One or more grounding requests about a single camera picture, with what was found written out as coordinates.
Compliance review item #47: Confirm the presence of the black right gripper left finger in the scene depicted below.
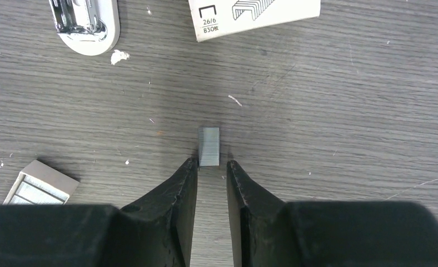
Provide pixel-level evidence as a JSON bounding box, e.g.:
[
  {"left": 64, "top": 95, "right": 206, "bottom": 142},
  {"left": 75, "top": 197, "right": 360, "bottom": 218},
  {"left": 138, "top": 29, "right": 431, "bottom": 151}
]
[{"left": 0, "top": 157, "right": 198, "bottom": 266}]

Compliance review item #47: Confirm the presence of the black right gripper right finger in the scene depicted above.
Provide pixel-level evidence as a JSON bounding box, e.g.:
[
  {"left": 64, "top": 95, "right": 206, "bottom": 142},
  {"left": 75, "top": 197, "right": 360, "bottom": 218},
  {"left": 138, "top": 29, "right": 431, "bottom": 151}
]
[{"left": 227, "top": 160, "right": 438, "bottom": 266}]

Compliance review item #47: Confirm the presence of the silver staple strip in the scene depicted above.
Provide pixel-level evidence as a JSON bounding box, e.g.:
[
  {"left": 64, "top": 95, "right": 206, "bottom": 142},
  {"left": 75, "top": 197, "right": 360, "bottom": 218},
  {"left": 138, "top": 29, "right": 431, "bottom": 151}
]
[{"left": 198, "top": 127, "right": 221, "bottom": 167}]

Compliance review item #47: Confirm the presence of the white staple box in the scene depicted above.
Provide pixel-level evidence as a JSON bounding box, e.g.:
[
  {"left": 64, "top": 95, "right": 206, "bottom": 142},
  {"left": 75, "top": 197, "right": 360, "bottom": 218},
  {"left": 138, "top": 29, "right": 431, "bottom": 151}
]
[{"left": 188, "top": 0, "right": 321, "bottom": 42}]

